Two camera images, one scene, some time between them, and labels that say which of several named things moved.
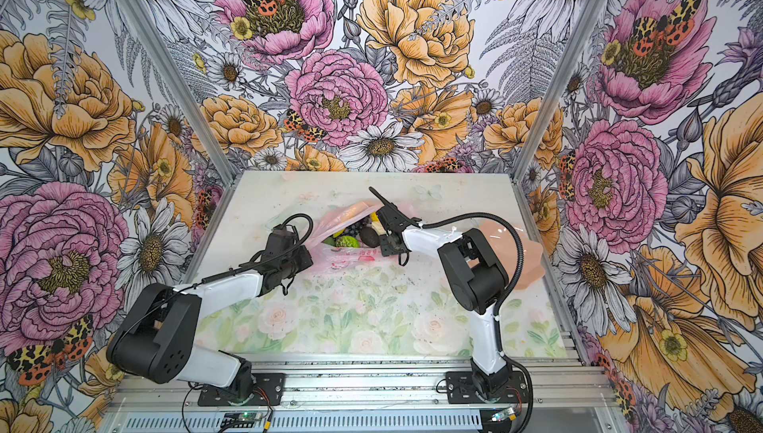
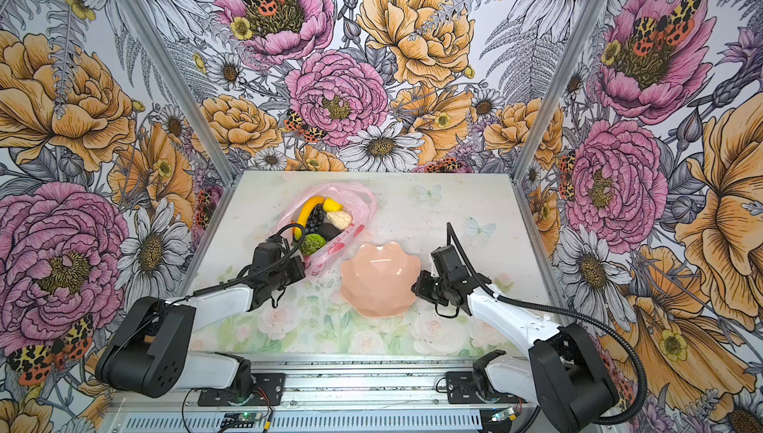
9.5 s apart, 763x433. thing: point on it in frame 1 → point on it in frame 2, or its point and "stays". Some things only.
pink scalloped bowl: (504, 241) → (380, 281)
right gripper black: (383, 246) → (421, 287)
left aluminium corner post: (158, 47) stays
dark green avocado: (370, 236) → (328, 230)
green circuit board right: (503, 414) stays
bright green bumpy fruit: (347, 241) → (311, 242)
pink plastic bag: (321, 222) → (360, 204)
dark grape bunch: (355, 228) → (315, 219)
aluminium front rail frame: (369, 393) stays
